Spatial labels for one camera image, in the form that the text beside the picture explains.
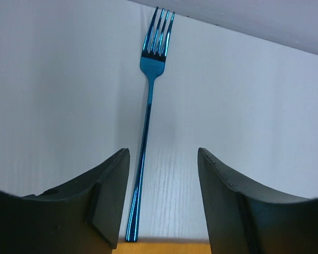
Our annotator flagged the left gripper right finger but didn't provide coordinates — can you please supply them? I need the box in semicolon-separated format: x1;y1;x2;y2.
198;148;318;253

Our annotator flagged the orange Mickey Mouse cloth placemat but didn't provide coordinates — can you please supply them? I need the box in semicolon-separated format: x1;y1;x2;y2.
112;242;211;254

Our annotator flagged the blue metallic fork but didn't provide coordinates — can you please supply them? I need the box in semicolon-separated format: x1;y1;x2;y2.
125;7;175;242

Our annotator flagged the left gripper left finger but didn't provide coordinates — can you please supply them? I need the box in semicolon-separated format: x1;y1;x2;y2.
0;148;130;253

